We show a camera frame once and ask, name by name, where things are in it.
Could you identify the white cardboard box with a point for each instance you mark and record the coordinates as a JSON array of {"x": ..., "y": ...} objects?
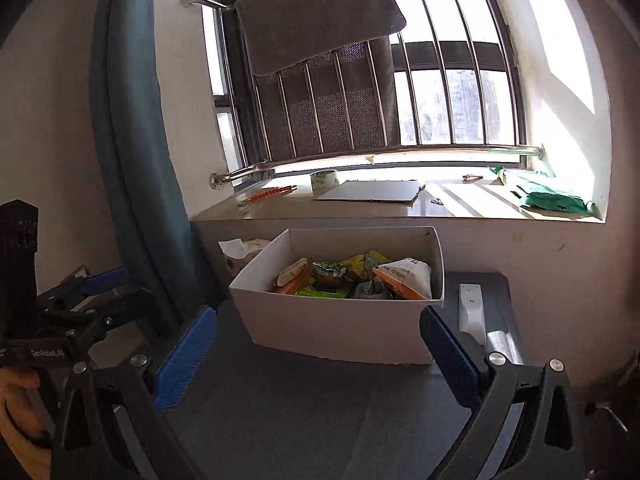
[{"x": 325, "y": 330}]

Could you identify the blue curtain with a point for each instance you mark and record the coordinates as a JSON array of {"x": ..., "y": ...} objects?
[{"x": 140, "y": 135}]

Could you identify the grey flat board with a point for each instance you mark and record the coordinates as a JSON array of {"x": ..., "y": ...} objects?
[{"x": 370, "y": 191}]

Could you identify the tape roll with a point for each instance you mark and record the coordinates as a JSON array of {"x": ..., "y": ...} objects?
[{"x": 324, "y": 181}]

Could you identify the green plastic bag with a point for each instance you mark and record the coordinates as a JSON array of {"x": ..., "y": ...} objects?
[{"x": 545, "y": 192}]

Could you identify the beige printed snack bag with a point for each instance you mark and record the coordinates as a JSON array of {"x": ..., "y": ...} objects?
[{"x": 407, "y": 280}]

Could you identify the steel window guard bars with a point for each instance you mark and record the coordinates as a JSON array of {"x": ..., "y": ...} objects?
[{"x": 400, "y": 152}]

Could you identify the grey towel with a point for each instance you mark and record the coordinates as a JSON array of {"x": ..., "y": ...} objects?
[{"x": 320, "y": 15}]

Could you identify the person's left hand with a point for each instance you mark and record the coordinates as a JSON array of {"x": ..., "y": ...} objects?
[{"x": 15, "y": 410}]

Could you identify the small green snack packet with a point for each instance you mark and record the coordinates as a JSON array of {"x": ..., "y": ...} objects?
[{"x": 330, "y": 269}]

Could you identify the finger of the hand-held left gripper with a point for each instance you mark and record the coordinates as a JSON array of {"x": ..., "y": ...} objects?
[
  {"x": 130, "y": 310},
  {"x": 105, "y": 280}
]

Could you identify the yellow chip bag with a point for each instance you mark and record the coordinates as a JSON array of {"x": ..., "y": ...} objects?
[{"x": 357, "y": 262}]

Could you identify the green seaweed snack packet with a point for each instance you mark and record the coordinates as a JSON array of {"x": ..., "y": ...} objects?
[{"x": 325, "y": 290}]

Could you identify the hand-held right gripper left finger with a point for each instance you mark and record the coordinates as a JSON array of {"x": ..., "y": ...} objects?
[{"x": 185, "y": 355}]

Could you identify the white remote control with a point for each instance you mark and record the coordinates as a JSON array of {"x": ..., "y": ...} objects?
[{"x": 472, "y": 310}]

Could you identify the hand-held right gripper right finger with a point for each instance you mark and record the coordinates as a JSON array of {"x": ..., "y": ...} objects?
[{"x": 450, "y": 355}]

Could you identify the small metal hardware piece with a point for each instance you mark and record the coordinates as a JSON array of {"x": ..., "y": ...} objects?
[{"x": 472, "y": 177}]

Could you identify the pink white snack packet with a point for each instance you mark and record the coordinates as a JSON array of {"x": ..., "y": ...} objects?
[{"x": 292, "y": 274}]

